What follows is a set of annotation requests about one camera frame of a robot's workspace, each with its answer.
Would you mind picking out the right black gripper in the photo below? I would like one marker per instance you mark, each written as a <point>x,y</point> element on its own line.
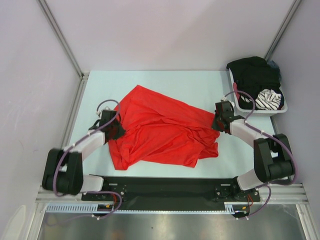
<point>214,126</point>

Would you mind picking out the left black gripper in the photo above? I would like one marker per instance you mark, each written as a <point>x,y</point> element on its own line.
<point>120,132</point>

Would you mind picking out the red tank top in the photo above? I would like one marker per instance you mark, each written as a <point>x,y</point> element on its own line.
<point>161,129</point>

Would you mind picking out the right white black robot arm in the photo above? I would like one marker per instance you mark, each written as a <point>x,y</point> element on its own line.
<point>272,156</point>

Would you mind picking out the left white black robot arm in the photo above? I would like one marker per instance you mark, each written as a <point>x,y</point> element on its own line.
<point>63,172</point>

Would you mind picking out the black tank top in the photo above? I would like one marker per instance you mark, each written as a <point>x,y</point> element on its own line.
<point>252,75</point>

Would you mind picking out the white laundry basket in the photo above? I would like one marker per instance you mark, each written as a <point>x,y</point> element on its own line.
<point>261,113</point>

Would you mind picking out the pink garment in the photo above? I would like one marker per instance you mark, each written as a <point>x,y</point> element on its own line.
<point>239,94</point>

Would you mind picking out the striped white black garment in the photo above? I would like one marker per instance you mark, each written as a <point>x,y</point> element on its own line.
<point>269,100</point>

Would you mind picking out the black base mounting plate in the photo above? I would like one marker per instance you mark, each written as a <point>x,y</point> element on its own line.
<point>174,193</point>

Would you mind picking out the blue denim garment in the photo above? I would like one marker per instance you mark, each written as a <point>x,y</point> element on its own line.
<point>276,68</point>

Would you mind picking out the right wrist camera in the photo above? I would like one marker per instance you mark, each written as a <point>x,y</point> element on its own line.
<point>226,100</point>

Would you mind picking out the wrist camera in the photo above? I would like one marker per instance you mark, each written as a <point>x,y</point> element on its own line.
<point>99,111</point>
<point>226,100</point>

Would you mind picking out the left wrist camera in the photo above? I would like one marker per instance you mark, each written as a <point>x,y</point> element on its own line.
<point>99,111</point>

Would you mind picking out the grey slotted cable duct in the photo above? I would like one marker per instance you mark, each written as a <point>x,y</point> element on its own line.
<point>104,209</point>

